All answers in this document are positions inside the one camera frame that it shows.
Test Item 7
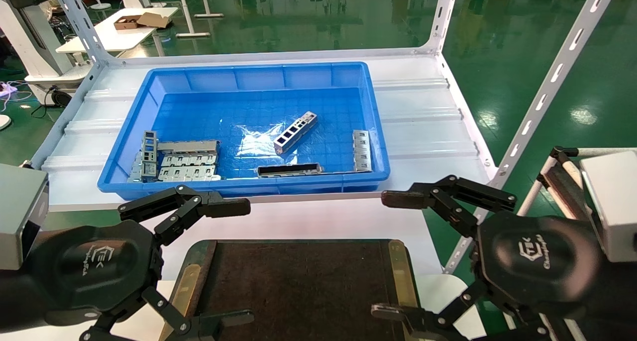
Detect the white slotted metal shelf rack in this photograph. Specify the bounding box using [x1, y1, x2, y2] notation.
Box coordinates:
[30, 0, 624, 275]

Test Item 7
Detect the white desk with T-leg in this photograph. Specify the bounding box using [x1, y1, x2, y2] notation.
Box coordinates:
[153, 0, 225, 38]

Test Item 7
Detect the small silver metal piece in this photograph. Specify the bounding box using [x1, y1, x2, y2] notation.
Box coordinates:
[127, 153, 145, 183]

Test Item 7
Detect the gray right wrist camera box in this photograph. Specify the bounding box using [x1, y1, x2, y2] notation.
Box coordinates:
[579, 150, 637, 263]

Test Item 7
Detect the gray left wrist camera box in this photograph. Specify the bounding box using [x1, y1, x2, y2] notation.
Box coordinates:
[0, 163, 50, 271]

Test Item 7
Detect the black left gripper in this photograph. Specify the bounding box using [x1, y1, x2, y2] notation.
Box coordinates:
[0, 184, 255, 341]

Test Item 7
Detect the silver square-holed metal part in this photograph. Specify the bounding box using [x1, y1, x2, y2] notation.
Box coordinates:
[273, 111, 319, 155]

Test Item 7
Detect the black container tray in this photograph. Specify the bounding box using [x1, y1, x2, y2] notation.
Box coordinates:
[159, 238, 424, 341]

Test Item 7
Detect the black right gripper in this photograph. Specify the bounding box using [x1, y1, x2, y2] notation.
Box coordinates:
[370, 175, 637, 341]

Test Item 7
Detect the white desk with cardboard box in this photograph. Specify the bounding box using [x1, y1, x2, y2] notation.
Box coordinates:
[55, 6, 180, 57]

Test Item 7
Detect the open brown cardboard box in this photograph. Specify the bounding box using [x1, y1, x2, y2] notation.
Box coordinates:
[113, 12, 173, 31]

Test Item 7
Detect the silver tabbed metal part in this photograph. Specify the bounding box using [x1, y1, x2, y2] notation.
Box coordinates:
[352, 129, 373, 173]

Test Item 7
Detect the large blue plastic bin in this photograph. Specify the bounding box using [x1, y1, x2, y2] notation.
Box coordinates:
[97, 61, 392, 201]

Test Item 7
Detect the dark long metal channel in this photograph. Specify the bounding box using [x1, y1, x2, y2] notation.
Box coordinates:
[256, 163, 323, 178]

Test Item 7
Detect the white machine column with base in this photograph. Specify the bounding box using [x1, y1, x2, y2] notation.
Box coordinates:
[0, 0, 93, 106]

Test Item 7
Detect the white power strip with cables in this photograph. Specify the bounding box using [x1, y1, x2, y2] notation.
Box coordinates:
[0, 81, 32, 103]

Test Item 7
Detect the gray upright perforated metal part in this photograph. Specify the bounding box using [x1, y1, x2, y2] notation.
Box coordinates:
[140, 130, 159, 178]

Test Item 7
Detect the clear plastic film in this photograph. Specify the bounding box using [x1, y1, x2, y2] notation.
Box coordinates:
[234, 123, 302, 159]

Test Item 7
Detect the gray wrist camera box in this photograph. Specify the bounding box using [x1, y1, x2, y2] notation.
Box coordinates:
[0, 163, 50, 271]
[579, 150, 637, 263]

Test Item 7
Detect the right camera mount bracket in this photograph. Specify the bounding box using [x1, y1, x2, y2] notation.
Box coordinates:
[536, 145, 598, 220]

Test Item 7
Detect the black wheel with cable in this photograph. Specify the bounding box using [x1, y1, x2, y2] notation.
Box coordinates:
[30, 85, 74, 119]

